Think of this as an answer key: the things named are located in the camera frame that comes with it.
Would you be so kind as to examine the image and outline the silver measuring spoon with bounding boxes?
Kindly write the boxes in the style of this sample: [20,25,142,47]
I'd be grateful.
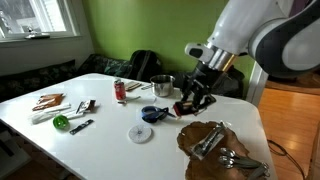
[217,155,268,170]
[248,163,272,180]
[219,147,263,164]

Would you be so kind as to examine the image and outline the small windowsill object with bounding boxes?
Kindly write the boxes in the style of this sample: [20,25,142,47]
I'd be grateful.
[24,26,51,40]

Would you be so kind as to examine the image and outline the dark patterned wall cushion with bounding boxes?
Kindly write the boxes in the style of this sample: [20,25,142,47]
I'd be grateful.
[0,59,78,103]

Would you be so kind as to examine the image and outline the white plastic utensil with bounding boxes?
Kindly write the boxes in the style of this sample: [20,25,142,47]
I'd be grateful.
[117,95,142,105]

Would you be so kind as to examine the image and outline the brown wooden plate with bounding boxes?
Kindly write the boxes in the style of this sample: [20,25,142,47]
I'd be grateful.
[176,120,272,180]

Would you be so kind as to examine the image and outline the long white packet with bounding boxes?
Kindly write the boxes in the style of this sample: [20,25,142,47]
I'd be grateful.
[30,103,72,125]

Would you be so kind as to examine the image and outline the black floor cable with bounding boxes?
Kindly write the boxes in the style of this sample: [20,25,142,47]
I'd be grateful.
[266,138,306,180]

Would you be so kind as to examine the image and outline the red rectangular tray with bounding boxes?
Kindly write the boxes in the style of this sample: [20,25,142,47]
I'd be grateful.
[172,100,202,118]

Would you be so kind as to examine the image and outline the black handled scissors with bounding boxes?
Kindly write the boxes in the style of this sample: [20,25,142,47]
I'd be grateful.
[151,106,178,122]

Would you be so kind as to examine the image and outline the dark floral corner cushion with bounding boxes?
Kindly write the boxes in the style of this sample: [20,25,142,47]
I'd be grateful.
[77,53,133,79]

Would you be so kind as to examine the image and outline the blue tape roll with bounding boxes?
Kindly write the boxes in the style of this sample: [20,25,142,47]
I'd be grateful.
[140,105,162,124]

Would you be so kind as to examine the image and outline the brown wooden furniture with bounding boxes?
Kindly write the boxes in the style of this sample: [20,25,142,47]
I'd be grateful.
[265,70,320,96]

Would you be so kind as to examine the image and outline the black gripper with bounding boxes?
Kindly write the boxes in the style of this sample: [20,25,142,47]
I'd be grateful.
[180,62,218,111]

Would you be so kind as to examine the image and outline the red soda can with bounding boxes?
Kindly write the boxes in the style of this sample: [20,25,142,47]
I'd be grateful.
[113,78,127,102]

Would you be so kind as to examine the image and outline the black flat strip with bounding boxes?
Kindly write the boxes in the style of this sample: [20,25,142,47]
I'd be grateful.
[69,119,95,136]

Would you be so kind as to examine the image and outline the stainless steel pot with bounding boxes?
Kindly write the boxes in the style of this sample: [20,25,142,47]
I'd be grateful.
[149,74,176,98]

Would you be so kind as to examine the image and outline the silver metal cylinder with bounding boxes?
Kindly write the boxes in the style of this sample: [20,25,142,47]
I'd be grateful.
[181,101,197,111]

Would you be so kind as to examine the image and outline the tan card box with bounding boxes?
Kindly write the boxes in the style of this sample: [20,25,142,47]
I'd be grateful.
[124,80,143,92]

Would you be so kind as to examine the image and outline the white round disc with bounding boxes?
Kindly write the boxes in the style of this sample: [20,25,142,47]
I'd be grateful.
[128,123,153,145]

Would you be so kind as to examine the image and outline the black backpack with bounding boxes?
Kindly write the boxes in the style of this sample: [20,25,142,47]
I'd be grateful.
[128,49,164,83]

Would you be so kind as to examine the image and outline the brown wooden utensils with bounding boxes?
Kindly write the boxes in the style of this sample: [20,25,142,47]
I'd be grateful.
[32,93,65,112]

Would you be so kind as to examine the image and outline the white framed window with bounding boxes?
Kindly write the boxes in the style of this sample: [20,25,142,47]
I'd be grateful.
[0,0,82,42]

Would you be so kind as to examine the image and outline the green round toy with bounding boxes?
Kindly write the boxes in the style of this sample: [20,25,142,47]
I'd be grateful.
[52,114,70,131]

